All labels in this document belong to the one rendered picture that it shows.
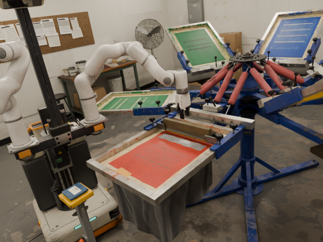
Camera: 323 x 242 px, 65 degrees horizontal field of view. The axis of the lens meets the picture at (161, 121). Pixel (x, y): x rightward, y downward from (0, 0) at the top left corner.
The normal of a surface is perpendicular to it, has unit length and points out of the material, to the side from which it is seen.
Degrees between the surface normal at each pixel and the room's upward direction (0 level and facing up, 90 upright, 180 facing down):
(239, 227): 0
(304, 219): 0
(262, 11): 90
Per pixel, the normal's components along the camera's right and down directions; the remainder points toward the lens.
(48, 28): 0.72, 0.15
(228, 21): -0.69, 0.36
